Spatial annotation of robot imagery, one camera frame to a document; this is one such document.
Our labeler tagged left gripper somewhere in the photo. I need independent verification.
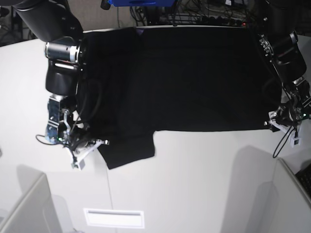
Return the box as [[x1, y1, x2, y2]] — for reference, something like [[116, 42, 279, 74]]
[[263, 104, 304, 133]]

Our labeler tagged grey partition panel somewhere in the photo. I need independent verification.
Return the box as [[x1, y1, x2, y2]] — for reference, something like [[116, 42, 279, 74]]
[[0, 165, 63, 233], [225, 145, 311, 233]]

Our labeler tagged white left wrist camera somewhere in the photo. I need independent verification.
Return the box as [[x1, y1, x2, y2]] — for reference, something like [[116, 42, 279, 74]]
[[290, 136, 302, 148]]

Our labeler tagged grey right partition panel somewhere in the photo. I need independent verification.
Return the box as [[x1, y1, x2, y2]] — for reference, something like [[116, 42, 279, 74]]
[[225, 145, 311, 233]]

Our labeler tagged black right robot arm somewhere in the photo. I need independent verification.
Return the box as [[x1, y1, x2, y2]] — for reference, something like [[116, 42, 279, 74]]
[[0, 0, 104, 162]]

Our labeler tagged black T-shirt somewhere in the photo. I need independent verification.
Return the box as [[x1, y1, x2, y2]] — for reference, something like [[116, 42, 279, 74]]
[[78, 27, 281, 169]]

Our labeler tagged black keyboard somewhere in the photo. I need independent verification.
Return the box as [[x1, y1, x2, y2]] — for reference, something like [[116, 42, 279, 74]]
[[296, 166, 311, 197]]

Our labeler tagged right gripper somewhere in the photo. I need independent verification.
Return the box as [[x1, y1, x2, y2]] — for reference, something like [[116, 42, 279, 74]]
[[62, 133, 109, 158]]

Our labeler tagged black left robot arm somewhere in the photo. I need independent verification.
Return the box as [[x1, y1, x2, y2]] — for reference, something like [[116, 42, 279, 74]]
[[254, 0, 311, 132]]

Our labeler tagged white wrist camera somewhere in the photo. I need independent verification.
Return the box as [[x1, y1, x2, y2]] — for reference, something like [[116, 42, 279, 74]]
[[71, 158, 86, 171], [290, 136, 302, 148]]

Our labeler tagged blue box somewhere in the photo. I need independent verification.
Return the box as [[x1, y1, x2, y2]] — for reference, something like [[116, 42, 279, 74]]
[[108, 0, 175, 7]]

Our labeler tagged grey left partition panel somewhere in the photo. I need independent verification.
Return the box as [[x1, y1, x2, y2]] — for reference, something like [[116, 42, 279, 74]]
[[0, 165, 63, 233]]

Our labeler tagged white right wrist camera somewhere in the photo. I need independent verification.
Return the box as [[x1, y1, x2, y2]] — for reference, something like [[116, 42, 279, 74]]
[[71, 158, 86, 171]]

